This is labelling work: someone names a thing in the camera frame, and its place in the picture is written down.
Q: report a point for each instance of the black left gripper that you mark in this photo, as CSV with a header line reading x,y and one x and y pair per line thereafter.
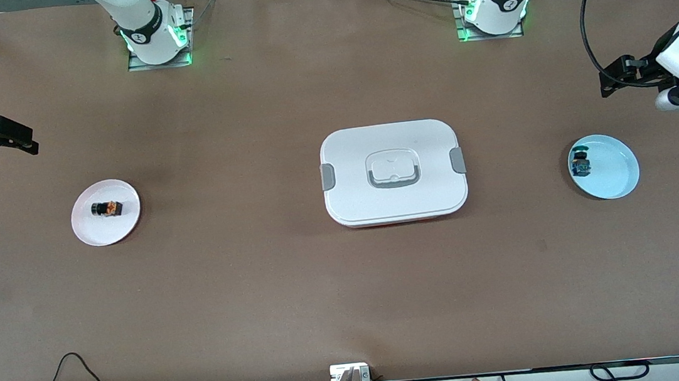
x,y
648,66

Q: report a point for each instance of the orange switch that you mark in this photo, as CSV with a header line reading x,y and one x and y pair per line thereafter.
x,y
109,209

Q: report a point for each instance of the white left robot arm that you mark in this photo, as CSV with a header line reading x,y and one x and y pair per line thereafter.
x,y
503,9

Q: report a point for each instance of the light blue round plate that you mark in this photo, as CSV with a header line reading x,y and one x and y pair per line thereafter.
x,y
612,171

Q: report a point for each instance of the small black green part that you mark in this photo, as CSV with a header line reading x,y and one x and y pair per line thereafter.
x,y
580,166

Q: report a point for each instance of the pink round plate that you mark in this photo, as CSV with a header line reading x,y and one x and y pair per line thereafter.
x,y
107,232

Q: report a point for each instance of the white lunch box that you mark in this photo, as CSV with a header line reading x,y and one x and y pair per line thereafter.
x,y
353,201

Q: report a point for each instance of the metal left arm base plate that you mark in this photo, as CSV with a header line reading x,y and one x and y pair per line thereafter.
x,y
490,37

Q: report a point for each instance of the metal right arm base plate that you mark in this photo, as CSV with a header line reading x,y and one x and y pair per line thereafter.
x,y
140,66

